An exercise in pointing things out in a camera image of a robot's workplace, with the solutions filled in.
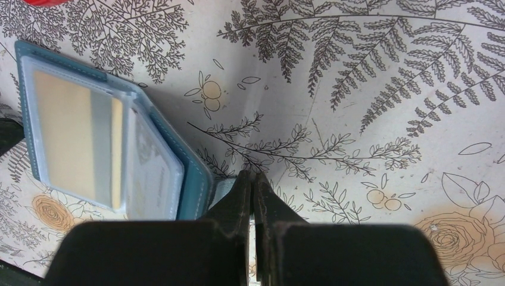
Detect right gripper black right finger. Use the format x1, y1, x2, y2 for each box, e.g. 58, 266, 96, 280
252, 173, 448, 285

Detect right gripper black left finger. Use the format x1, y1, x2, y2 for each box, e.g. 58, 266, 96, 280
43, 170, 251, 285

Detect blue card holder wallet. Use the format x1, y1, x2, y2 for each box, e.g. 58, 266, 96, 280
15, 41, 235, 220

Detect tan credit card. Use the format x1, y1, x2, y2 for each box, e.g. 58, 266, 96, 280
33, 70, 123, 209

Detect red plastic bin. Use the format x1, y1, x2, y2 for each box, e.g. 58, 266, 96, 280
25, 0, 68, 7

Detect silver VIP credit card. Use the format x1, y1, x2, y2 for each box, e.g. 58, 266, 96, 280
125, 107, 184, 220

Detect floral patterned table mat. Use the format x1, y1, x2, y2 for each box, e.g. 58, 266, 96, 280
1, 1, 504, 285

